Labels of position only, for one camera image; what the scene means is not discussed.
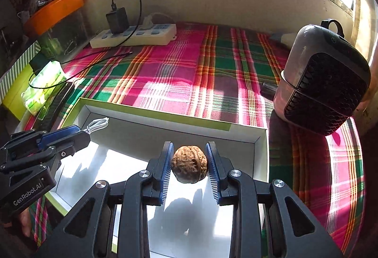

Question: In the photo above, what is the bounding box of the brown walnut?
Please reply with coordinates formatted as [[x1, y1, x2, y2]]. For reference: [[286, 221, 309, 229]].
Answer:
[[171, 145, 208, 184]]

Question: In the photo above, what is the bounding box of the yellow green box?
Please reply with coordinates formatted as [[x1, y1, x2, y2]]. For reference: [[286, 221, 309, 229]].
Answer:
[[3, 64, 33, 121]]

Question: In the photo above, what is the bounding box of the white power strip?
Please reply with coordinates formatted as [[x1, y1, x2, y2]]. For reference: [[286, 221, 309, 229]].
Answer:
[[90, 24, 177, 48]]

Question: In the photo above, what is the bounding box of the person's left hand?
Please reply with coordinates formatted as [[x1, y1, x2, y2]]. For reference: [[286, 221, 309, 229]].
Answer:
[[18, 208, 31, 237]]

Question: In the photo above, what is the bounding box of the black charger cable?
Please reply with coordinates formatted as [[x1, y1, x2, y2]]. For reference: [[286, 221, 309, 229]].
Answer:
[[27, 0, 143, 90]]

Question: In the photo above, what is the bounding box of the small desktop fan heater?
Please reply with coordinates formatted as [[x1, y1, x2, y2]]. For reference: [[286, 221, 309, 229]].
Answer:
[[274, 19, 371, 136]]

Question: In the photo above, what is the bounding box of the black charger adapter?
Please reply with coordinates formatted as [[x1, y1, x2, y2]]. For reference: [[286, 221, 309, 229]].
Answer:
[[106, 7, 129, 34]]

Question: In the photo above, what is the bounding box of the white green open box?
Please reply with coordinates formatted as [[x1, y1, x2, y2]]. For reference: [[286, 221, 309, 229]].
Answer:
[[37, 98, 269, 257]]

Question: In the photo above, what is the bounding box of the green tissue pack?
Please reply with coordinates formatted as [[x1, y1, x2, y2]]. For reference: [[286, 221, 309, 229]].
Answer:
[[21, 60, 67, 116]]

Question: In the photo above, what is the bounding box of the orange storage box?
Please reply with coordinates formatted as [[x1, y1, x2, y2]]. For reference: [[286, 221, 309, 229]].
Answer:
[[23, 0, 85, 38]]

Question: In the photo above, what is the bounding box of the plaid pink green cloth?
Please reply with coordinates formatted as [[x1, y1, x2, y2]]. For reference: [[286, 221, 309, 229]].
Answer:
[[55, 23, 365, 257]]

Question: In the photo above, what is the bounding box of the black smartphone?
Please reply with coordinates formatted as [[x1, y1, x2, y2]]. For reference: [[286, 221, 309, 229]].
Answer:
[[33, 82, 74, 131]]

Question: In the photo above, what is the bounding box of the striped gift box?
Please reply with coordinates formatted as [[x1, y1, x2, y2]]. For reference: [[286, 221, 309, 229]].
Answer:
[[0, 41, 41, 101]]

